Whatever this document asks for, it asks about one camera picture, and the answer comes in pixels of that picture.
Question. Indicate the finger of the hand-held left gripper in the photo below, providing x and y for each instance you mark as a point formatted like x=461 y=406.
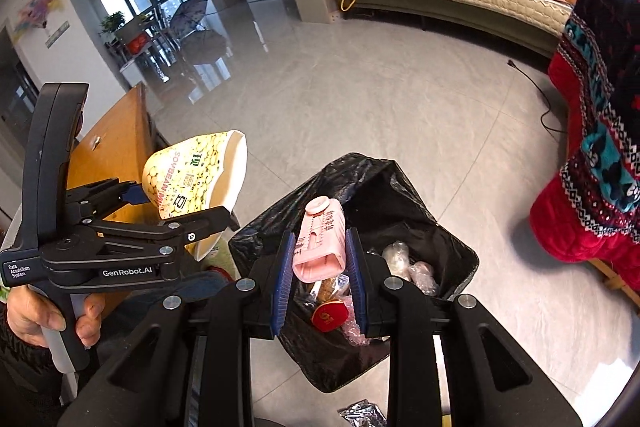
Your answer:
x=132 y=193
x=200 y=229

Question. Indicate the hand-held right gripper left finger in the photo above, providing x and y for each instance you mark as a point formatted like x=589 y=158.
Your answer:
x=282 y=287

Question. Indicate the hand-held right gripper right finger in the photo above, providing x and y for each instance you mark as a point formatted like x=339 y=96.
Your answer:
x=357 y=287

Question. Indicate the red gift pouch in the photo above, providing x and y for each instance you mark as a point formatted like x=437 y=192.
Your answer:
x=327 y=314

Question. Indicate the clear plastic bag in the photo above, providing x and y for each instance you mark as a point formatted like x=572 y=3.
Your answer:
x=397 y=257

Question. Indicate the crushed printed paper cup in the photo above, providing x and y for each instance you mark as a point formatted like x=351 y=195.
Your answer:
x=195 y=177

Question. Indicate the small pink bottle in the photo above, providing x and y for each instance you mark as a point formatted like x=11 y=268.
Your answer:
x=320 y=242

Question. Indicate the black trash bag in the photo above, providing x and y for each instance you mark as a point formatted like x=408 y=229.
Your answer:
x=400 y=207

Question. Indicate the person's left forearm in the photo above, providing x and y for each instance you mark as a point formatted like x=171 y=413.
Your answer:
x=25 y=379

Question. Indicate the person's left hand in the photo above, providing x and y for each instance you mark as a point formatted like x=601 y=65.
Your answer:
x=27 y=317

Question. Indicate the brown snack wrapper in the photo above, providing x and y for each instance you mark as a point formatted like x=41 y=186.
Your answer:
x=330 y=288

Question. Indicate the silver foil wrapper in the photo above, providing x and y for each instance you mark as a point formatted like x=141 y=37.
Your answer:
x=362 y=414

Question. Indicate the red bag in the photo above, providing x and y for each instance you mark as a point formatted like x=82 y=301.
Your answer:
x=138 y=43

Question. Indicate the potted green plant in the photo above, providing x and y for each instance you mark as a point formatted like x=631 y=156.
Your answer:
x=112 y=22

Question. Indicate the dining table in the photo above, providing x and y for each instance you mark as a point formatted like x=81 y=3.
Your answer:
x=150 y=32

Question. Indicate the open dark umbrella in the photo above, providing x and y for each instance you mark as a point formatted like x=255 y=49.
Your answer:
x=190 y=14

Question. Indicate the person's patterned red robe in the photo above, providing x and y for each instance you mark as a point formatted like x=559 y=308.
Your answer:
x=590 y=207

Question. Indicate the colourful wall art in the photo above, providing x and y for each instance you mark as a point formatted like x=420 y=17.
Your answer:
x=40 y=12

